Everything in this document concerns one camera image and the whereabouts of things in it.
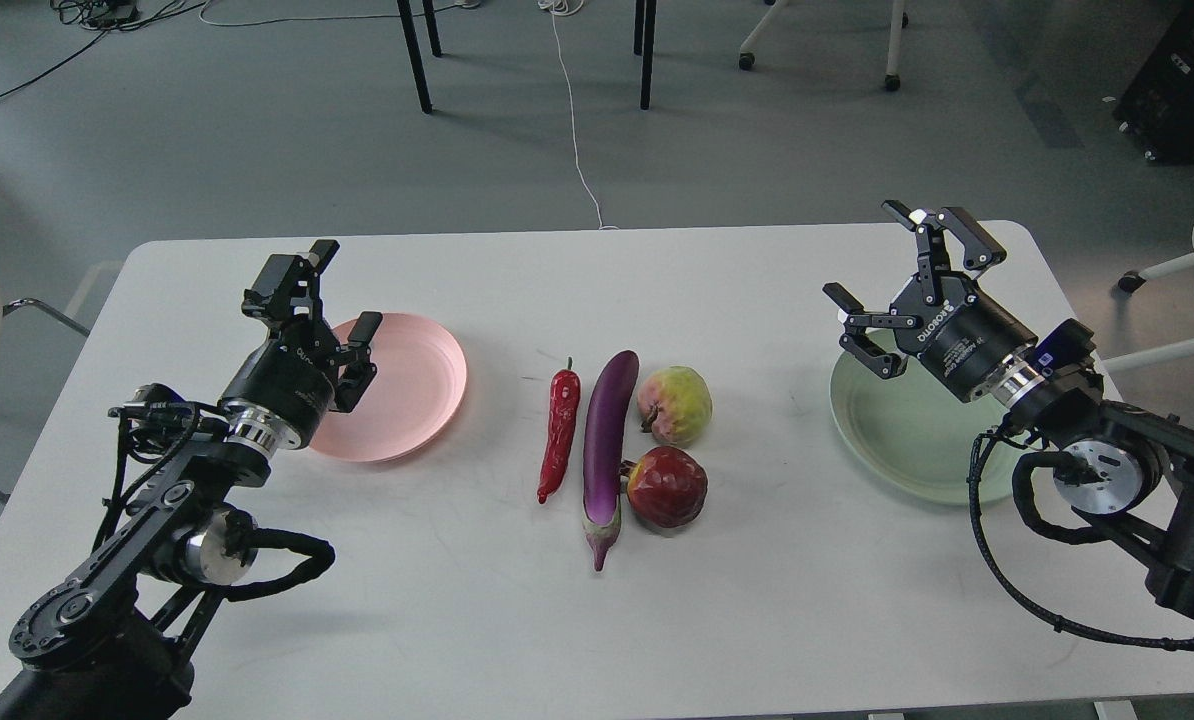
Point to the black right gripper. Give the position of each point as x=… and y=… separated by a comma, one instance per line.
x=963, y=338

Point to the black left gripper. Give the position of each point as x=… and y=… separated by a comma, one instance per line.
x=301, y=372

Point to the red chili pepper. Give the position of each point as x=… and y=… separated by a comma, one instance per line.
x=564, y=397

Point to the yellow green peach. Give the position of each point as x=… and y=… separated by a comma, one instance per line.
x=676, y=406

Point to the purple eggplant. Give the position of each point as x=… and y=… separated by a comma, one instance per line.
x=603, y=453

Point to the red pomegranate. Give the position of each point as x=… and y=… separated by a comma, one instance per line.
x=666, y=487

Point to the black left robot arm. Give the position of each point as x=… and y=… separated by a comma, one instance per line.
x=114, y=639

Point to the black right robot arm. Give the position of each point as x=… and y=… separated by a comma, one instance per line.
x=1092, y=470

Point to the pink plate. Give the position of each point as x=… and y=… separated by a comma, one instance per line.
x=420, y=384

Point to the light green plate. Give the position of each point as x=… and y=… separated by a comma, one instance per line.
x=909, y=431

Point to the black table legs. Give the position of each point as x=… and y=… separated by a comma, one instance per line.
x=645, y=23

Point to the white rolling chair base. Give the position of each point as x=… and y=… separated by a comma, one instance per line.
x=875, y=46

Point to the black equipment case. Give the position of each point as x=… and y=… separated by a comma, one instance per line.
x=1157, y=109

